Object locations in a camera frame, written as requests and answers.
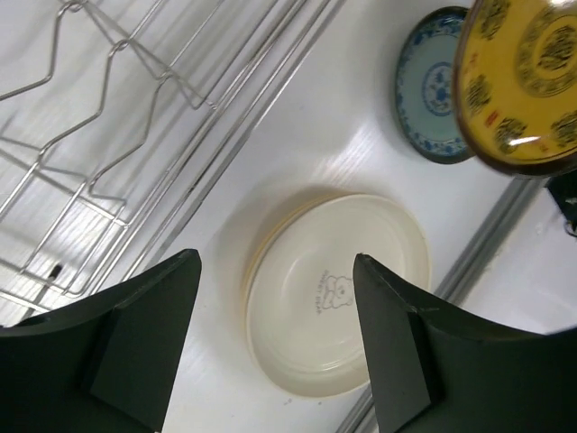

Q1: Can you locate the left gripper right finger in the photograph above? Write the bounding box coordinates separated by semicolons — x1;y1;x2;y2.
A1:
353;254;576;432

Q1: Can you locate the yellow brown patterned plate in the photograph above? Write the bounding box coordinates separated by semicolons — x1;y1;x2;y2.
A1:
453;1;576;178

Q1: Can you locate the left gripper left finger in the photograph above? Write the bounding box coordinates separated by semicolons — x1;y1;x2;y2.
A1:
1;249;201;432

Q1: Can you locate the front aluminium rail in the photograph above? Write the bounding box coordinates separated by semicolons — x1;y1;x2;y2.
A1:
339;178;547;432

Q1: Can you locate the blue patterned small plate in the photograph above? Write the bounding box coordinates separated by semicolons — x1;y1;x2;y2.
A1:
394;6;472;164

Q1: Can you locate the silver wire dish rack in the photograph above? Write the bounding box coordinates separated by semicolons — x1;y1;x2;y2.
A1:
1;1;340;327

